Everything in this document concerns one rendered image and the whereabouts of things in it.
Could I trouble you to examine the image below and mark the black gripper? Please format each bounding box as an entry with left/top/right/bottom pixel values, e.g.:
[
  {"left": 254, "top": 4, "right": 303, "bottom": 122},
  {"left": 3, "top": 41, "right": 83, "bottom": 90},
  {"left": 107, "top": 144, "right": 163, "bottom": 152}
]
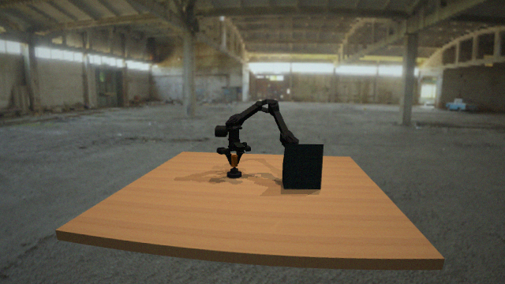
[{"left": 216, "top": 137, "right": 251, "bottom": 165}]

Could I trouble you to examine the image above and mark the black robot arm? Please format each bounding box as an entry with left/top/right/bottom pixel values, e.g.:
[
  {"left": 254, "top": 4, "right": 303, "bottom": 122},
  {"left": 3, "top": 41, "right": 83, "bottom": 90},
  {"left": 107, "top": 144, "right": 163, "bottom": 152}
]
[{"left": 215, "top": 99, "right": 299, "bottom": 152}]

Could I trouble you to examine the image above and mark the orange-brown cylinder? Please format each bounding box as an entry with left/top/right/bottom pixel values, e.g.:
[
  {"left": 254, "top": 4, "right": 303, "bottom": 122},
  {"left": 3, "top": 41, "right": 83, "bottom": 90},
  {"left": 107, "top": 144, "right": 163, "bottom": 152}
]
[{"left": 230, "top": 155, "right": 238, "bottom": 167}]

